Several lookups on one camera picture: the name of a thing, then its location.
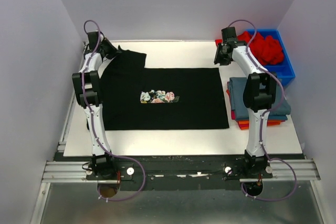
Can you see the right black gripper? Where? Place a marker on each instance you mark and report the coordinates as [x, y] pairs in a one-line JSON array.
[[218, 59]]

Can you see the aluminium front rail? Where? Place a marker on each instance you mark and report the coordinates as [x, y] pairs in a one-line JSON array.
[[72, 172]]

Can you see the aluminium rail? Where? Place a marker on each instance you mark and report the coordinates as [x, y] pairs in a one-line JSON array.
[[72, 172], [69, 101]]

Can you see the folded teal t shirt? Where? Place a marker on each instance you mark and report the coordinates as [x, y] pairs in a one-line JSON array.
[[236, 86]]

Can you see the folded magenta t shirt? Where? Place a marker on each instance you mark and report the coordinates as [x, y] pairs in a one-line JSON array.
[[233, 115]]

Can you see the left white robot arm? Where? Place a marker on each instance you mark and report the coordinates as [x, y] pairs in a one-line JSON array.
[[89, 96]]

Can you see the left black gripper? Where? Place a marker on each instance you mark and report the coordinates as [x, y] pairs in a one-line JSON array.
[[113, 51]]

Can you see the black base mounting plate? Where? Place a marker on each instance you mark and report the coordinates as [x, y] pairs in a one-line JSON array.
[[172, 173]]

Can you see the red t shirt in bin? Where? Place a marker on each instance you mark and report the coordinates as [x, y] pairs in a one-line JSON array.
[[269, 49]]

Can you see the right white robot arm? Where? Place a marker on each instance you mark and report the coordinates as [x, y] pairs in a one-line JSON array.
[[258, 97]]

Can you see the black floral t shirt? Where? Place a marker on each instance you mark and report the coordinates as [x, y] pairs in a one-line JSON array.
[[140, 98]]

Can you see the aluminium left side rail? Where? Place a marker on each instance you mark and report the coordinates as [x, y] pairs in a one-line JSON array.
[[69, 101]]

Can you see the blue plastic bin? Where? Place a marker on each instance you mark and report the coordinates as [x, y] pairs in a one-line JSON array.
[[283, 69]]

